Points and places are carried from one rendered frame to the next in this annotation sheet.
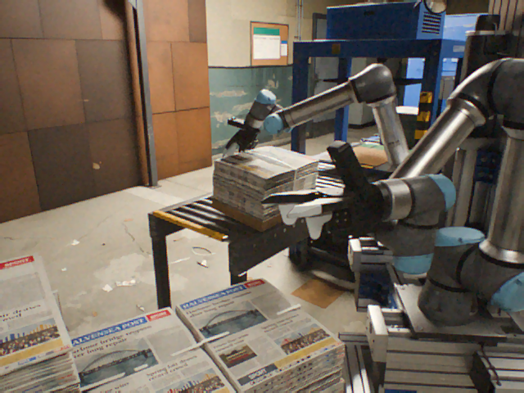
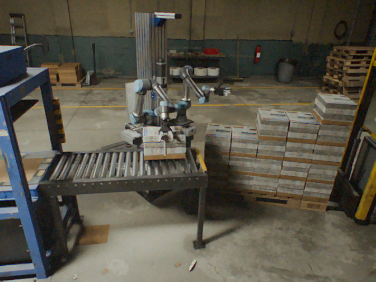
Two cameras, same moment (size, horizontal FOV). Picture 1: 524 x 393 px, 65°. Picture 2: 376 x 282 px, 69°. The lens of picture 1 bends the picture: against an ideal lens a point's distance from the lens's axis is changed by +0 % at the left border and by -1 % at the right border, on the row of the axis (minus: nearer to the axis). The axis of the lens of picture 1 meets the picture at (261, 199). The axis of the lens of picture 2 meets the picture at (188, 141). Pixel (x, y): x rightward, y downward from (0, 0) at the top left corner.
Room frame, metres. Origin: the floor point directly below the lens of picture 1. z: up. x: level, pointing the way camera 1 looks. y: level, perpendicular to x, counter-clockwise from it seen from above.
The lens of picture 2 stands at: (3.35, 1.68, 2.03)
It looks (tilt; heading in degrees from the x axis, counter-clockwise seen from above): 25 degrees down; 221
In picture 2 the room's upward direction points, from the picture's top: 2 degrees clockwise
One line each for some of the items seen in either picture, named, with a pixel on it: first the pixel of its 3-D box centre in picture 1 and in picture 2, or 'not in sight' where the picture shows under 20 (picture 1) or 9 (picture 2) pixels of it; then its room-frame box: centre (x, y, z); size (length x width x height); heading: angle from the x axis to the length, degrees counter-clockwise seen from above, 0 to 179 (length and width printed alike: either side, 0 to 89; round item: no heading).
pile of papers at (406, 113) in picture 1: (407, 126); not in sight; (3.29, -1.15, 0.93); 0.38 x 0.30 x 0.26; 140
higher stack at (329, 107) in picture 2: not in sight; (320, 154); (0.26, 1.00, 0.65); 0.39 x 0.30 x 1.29; 33
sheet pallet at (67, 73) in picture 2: not in sight; (61, 74); (-0.30, -6.46, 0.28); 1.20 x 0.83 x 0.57; 140
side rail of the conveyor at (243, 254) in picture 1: (327, 211); (130, 155); (1.91, -0.32, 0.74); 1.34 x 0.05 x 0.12; 140
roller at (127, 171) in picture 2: not in sight; (127, 165); (2.07, -0.13, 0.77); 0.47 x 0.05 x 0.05; 50
